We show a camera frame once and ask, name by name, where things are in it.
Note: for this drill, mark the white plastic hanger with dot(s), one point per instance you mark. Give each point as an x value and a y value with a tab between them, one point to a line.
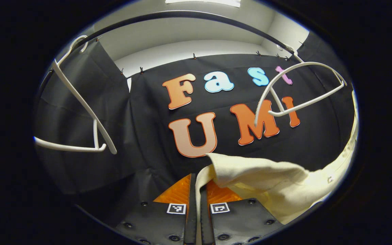
82	102
318	99

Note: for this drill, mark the black backdrop cloth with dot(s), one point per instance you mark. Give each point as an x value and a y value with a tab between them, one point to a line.
148	136

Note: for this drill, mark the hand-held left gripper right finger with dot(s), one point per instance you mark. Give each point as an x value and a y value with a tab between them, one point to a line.
206	224

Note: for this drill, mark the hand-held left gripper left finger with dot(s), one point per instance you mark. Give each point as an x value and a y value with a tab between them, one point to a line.
191	221

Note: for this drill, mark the black clothes rail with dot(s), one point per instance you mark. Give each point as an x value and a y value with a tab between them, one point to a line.
182	13

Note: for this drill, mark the ceiling light panel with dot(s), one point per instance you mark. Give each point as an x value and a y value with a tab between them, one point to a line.
202	2

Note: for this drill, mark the cream button jacket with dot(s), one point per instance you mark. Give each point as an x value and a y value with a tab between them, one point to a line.
267	180

